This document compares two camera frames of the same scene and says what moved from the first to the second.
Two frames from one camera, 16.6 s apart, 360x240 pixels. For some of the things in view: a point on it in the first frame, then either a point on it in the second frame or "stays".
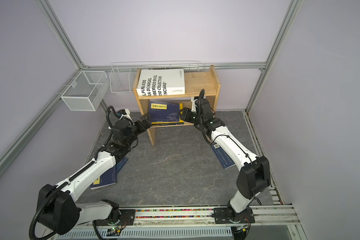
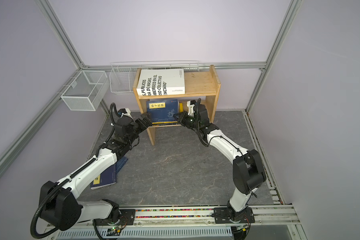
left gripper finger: x=146 y=120 stays
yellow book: x=181 y=107 stays
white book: x=157 y=82 stays
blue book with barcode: x=225 y=160 -> x=163 y=110
